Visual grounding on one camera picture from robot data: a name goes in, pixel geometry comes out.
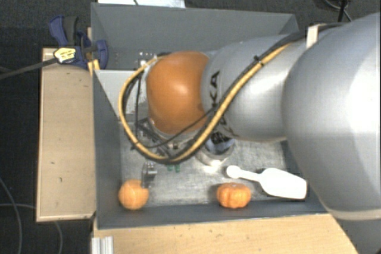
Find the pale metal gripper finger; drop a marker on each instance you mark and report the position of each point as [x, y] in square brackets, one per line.
[146, 178]
[153, 170]

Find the orange ball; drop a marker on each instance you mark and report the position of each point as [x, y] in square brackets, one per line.
[133, 195]

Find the grey metal bin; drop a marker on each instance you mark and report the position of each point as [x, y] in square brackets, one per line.
[184, 184]

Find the clear glass cup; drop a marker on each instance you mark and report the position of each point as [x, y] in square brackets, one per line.
[218, 154]

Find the orange toy pumpkin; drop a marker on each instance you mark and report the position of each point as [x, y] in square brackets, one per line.
[233, 195]

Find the pale wood board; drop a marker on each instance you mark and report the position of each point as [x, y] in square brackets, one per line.
[67, 142]

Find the white plastic scoop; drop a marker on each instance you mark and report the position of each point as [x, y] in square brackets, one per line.
[276, 183]

